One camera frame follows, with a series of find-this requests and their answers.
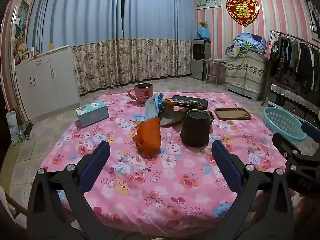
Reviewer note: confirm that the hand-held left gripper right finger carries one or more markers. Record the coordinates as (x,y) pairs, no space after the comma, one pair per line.
(226,165)

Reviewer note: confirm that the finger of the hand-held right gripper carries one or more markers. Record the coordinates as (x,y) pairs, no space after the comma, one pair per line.
(311,131)
(283,142)

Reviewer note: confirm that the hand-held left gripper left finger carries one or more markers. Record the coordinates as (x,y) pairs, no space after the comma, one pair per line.
(96,165)

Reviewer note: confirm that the light blue plastic basket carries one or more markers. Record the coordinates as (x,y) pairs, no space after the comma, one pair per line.
(287,127)

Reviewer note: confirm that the dark paper cup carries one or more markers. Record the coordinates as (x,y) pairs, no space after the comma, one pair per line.
(195,130)

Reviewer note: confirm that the brown paper ball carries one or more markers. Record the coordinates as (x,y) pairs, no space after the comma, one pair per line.
(211,117)

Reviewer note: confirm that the orange plastic bag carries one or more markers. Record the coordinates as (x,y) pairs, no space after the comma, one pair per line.
(150,135)

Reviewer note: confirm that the grey bag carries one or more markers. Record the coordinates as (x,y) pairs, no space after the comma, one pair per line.
(172,118)

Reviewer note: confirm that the dark striped wrapper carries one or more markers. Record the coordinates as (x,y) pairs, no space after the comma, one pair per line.
(182,103)

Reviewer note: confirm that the blue plastic wrapper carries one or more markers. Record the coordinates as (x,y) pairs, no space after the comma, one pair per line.
(152,106)

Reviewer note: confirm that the low cabinet with lace cloth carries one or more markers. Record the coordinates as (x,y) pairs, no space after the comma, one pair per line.
(292,97)

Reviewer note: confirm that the light blue tissue box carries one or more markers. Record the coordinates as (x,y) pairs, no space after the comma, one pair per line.
(92,115)

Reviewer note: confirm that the brown phone case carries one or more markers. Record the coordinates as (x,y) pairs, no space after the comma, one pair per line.
(232,114)

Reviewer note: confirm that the pink floral tablecloth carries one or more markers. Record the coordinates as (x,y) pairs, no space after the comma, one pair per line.
(150,192)

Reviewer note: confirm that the black zip wallet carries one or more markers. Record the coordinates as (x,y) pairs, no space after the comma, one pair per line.
(202,102)

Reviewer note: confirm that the row of hanging clothes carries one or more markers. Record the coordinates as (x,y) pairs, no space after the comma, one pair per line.
(300,60)

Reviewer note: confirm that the covered washing machine with clothes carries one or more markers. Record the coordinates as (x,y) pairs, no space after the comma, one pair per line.
(246,72)

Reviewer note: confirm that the pink cartoon mug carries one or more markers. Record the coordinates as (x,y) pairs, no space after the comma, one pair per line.
(143,93)

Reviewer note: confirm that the pale floor bag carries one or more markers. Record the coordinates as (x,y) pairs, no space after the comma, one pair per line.
(13,127)

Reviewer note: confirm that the pink hanging bag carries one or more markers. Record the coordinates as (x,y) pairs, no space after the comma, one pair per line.
(269,47)

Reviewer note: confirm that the white cabinet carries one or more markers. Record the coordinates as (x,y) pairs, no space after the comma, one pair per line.
(50,80)

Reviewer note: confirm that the metal clothes rack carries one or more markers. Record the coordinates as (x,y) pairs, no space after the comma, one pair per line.
(287,34)

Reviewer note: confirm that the small folding table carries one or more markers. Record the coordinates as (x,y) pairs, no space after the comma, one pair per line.
(212,61)

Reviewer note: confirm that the pile of folded clothes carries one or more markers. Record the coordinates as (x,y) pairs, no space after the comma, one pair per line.
(250,41)

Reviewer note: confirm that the grey water dispenser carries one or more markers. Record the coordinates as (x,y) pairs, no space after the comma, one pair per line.
(200,60)

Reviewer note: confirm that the blue covered water bottle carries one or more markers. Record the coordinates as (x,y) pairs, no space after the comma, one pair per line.
(203,33)

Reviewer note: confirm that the small potted plant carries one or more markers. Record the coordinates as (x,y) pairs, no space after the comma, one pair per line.
(203,25)

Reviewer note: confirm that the blue and floral curtain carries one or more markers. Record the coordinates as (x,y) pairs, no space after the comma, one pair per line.
(87,17)

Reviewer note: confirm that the framed window wall picture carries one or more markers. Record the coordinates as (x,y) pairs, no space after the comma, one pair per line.
(313,15)

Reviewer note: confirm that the small picture frame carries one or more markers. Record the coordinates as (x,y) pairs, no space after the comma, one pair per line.
(24,56)

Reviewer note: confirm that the red heart wall decoration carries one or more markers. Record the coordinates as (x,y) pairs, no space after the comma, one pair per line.
(242,10)

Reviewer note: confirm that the colourful wall poster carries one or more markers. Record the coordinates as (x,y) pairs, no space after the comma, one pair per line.
(21,25)

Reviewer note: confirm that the small landscape wall picture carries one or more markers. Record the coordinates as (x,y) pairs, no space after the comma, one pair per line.
(208,1)

